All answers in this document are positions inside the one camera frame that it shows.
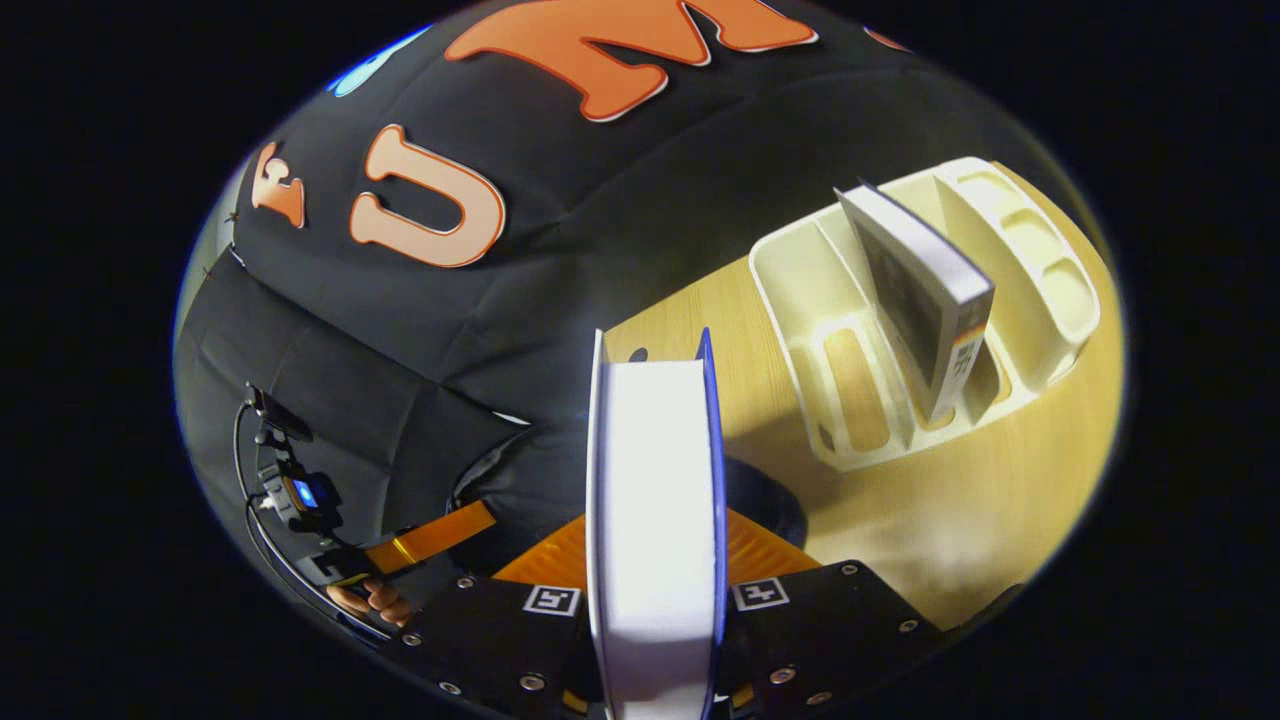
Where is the grey cover book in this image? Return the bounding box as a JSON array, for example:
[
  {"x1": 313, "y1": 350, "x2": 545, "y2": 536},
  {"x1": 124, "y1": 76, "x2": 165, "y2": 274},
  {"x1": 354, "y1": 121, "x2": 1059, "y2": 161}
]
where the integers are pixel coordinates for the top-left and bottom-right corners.
[{"x1": 835, "y1": 180, "x2": 996, "y2": 421}]

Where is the white plastic bookshelf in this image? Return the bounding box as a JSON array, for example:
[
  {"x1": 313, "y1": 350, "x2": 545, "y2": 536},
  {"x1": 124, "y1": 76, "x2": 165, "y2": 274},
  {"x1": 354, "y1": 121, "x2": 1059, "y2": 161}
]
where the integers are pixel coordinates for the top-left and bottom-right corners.
[{"x1": 748, "y1": 157, "x2": 1101, "y2": 473}]

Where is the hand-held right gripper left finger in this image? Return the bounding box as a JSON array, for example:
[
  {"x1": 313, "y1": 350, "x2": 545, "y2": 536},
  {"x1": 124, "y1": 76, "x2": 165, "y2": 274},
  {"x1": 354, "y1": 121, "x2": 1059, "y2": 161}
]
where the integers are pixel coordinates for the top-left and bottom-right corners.
[{"x1": 395, "y1": 515, "x2": 601, "y2": 720}]

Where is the blue cover book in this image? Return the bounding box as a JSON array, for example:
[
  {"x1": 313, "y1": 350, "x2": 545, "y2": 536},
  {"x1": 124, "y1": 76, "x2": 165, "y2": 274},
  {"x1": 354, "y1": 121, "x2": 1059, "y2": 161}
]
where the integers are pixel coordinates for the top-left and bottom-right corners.
[{"x1": 585, "y1": 328, "x2": 728, "y2": 720}]

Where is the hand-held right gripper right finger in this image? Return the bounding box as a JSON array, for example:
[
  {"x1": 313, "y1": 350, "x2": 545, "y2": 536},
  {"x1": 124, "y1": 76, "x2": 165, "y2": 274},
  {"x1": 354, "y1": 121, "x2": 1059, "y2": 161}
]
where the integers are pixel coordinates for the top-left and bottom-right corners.
[{"x1": 715, "y1": 510, "x2": 946, "y2": 717}]

